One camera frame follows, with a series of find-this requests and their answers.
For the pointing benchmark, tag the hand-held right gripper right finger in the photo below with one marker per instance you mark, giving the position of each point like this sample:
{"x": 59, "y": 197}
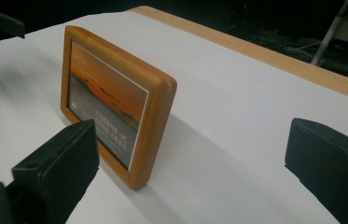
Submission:
{"x": 333, "y": 168}

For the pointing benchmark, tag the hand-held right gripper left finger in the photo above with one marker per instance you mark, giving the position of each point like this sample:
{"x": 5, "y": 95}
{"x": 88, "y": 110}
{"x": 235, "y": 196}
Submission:
{"x": 59, "y": 168}

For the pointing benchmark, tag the wooden photo frame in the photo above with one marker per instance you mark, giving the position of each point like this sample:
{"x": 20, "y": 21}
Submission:
{"x": 159, "y": 109}

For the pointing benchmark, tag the white table cover sheet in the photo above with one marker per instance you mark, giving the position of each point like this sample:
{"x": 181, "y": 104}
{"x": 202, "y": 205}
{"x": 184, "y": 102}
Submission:
{"x": 224, "y": 124}

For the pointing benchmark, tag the grey metal stand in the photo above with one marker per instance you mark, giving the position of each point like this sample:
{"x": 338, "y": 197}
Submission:
{"x": 345, "y": 28}

